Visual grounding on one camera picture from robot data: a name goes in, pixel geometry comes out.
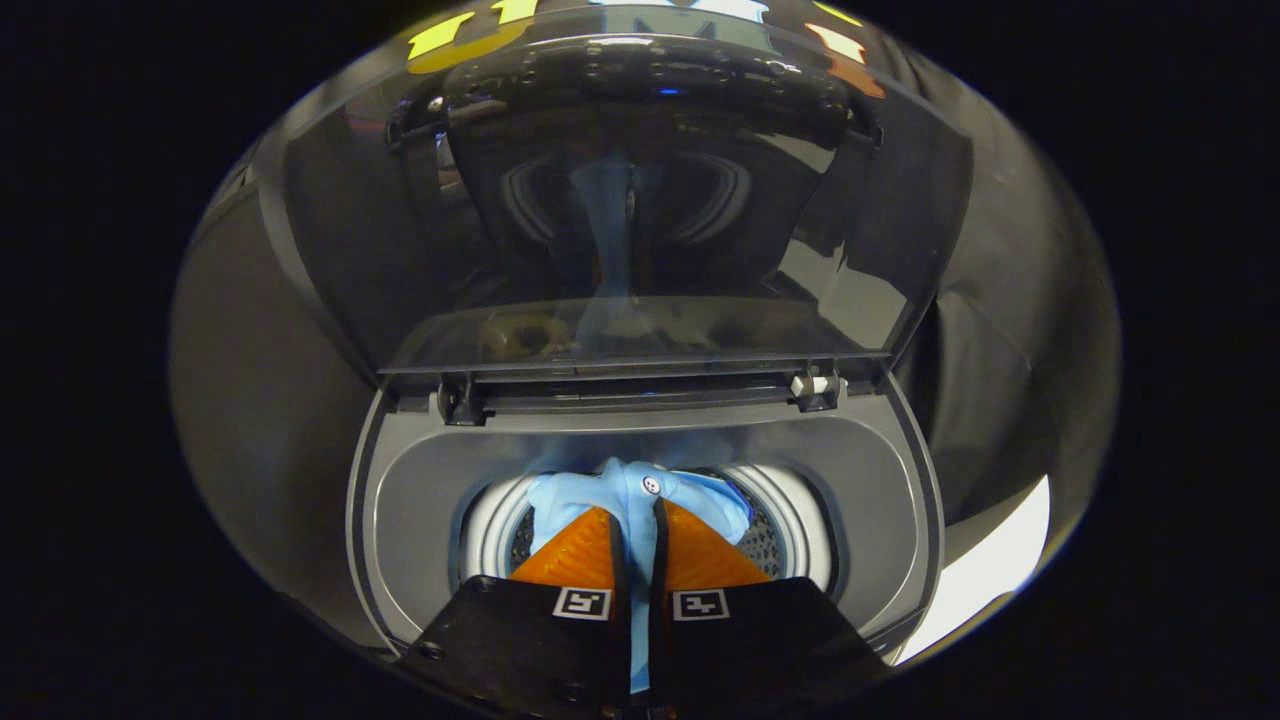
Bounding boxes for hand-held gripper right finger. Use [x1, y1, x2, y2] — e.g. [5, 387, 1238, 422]
[650, 497, 892, 719]

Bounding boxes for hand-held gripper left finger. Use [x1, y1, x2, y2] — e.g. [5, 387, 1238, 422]
[405, 505, 634, 717]

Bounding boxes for light blue polo shirt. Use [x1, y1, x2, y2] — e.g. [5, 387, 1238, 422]
[527, 457, 753, 696]

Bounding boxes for dark transparent washing machine lid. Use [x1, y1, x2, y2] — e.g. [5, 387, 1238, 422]
[255, 35, 977, 389]

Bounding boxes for white sheet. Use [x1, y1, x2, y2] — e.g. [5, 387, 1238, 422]
[893, 475, 1052, 666]

